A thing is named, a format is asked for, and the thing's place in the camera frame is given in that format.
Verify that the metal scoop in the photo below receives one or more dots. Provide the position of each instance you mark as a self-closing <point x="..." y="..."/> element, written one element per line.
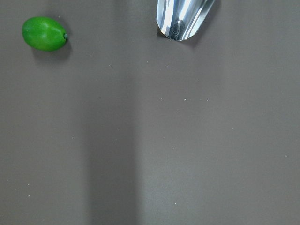
<point x="179" y="20"/>

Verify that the green lemon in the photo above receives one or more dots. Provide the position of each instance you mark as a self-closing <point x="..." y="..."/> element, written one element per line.
<point x="44" y="33"/>

